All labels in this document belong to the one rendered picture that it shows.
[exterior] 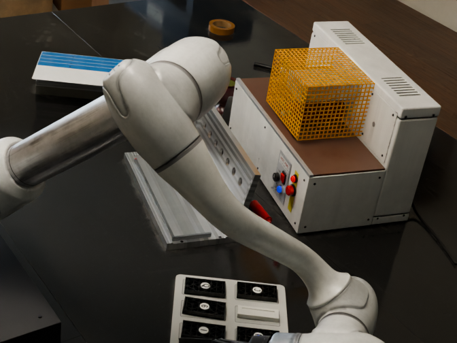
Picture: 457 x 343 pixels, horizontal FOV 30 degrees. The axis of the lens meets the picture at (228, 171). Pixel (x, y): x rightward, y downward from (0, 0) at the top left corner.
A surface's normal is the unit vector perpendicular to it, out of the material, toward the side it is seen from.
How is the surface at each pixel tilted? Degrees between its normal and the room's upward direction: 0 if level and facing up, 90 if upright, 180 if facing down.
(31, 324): 1
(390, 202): 90
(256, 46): 0
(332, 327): 23
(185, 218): 0
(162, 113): 50
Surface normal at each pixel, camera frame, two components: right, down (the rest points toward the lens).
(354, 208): 0.34, 0.55
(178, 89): 0.61, -0.36
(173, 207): 0.13, -0.83
